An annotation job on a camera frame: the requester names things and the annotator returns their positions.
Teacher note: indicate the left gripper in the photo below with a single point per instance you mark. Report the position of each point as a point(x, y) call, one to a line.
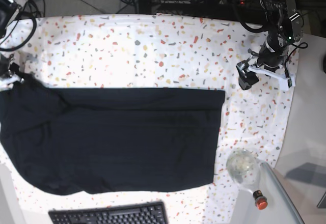
point(271, 57)

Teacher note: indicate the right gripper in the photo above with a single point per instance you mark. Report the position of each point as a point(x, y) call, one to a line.
point(8, 77)

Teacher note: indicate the black t-shirt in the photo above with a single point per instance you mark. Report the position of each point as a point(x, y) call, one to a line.
point(63, 141)

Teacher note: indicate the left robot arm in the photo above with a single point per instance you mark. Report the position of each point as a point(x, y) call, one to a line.
point(284, 28)

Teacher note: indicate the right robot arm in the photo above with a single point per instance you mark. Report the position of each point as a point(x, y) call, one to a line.
point(13, 10)

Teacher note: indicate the clear glass bottle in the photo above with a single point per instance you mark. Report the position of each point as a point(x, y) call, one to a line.
point(244, 170)

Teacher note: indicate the red bottle cap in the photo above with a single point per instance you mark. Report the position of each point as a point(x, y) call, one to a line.
point(260, 200)

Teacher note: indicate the terrazzo pattern tablecloth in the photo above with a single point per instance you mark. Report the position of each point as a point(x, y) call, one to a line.
point(107, 51)

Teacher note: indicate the black computer keyboard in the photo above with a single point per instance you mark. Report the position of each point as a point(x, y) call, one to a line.
point(152, 212)

